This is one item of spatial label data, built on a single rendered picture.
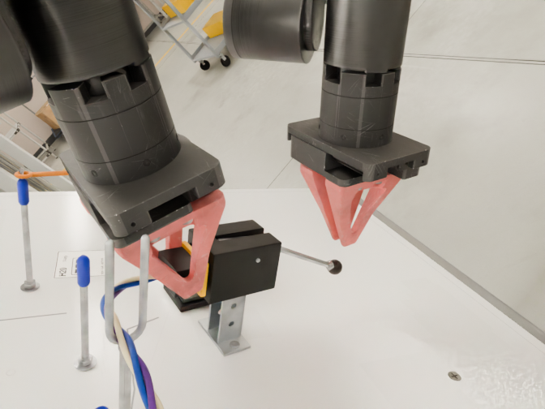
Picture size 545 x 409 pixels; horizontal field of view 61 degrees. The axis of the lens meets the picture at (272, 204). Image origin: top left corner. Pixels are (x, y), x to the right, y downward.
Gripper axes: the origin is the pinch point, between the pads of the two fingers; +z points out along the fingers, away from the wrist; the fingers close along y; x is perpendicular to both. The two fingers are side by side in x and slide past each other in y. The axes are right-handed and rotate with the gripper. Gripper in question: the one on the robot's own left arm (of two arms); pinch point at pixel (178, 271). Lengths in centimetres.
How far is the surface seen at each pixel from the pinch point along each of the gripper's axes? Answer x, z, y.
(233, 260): 3.4, -0.1, 2.0
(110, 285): -4.5, -7.2, 7.2
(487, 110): 153, 68, -73
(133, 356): -5.2, -4.7, 9.2
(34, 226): -7.3, 4.6, -24.4
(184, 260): 0.6, -0.8, 0.2
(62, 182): 1, 36, -103
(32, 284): -9.2, 3.2, -12.2
